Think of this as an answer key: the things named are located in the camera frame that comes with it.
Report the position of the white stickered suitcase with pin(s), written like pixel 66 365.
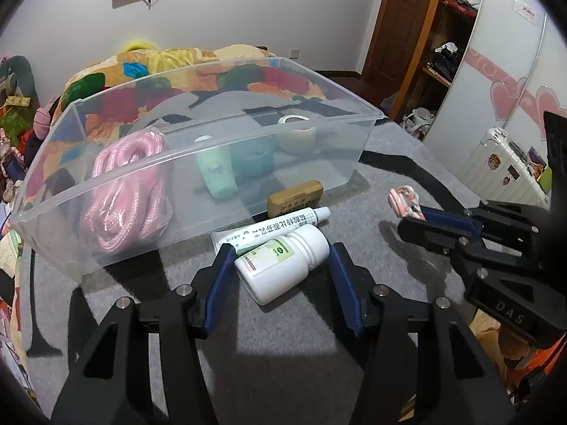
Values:
pixel 487 164

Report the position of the colourful small box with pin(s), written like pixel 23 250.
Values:
pixel 538 166

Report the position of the orange cloth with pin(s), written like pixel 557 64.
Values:
pixel 536 363

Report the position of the white ointment tube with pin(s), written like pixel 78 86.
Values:
pixel 274 228

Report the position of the clear plastic storage bin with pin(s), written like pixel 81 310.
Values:
pixel 319 159

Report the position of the mint green tube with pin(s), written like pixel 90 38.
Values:
pixel 215 172

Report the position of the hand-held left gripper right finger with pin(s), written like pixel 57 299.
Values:
pixel 346 287

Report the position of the green cushion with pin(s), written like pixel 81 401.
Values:
pixel 17 93

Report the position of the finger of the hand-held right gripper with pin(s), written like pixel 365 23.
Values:
pixel 425 232
pixel 447 220

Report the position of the teal tape roll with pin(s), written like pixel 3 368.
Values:
pixel 248 159

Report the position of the white tape roll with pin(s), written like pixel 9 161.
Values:
pixel 297 139

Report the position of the white medicine bottle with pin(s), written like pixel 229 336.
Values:
pixel 270 272

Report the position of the brown soap bar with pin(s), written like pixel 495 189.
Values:
pixel 294 197

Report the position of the grey blanket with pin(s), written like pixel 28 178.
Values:
pixel 288 345

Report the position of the dark folded clothes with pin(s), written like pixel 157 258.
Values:
pixel 447 59

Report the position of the white heart-print sliding door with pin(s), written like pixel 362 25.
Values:
pixel 500 53

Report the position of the wooden wardrobe shelves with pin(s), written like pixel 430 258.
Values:
pixel 436 22

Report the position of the white and purple bag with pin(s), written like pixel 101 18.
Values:
pixel 418 121

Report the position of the brown wooden door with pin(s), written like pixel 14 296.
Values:
pixel 398 17

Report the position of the pink knitted hat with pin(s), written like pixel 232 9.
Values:
pixel 42 121

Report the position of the colourful patchwork blanket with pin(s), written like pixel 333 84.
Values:
pixel 177 59

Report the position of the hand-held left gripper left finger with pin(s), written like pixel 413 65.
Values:
pixel 219 284

